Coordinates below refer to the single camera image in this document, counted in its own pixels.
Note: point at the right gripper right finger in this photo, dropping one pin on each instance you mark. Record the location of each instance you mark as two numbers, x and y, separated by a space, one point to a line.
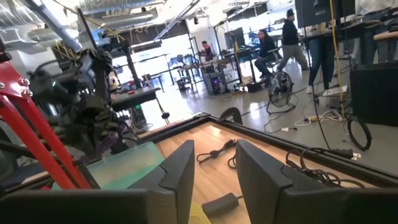
258 180

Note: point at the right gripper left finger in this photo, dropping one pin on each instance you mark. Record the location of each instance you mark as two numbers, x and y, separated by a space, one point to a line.
177 174

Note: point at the yellow translucent tray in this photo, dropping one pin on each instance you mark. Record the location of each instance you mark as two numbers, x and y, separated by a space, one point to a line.
196 216

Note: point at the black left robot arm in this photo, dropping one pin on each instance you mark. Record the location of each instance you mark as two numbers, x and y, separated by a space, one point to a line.
84 118

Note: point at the green translucent tray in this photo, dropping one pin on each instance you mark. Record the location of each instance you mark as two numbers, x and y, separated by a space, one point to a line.
124 168

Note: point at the black table clamp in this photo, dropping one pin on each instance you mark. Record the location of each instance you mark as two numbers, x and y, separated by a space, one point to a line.
231 112

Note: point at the black workbench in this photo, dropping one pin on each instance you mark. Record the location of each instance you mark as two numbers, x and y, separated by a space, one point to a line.
133 98

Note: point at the black floor fan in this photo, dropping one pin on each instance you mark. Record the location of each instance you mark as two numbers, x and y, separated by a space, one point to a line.
280 90

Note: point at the computer tower with lights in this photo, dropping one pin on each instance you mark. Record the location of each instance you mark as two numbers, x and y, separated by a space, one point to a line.
216 84

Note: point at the person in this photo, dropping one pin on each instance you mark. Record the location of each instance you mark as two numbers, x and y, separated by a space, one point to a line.
207 49
267 46
325 62
290 34

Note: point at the black cabinet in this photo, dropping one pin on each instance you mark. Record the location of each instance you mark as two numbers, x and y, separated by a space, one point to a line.
373 93

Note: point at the red desk lamp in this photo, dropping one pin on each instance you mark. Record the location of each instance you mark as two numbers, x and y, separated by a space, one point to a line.
18 124

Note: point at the black monitor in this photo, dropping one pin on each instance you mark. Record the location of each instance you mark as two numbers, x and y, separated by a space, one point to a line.
320 12

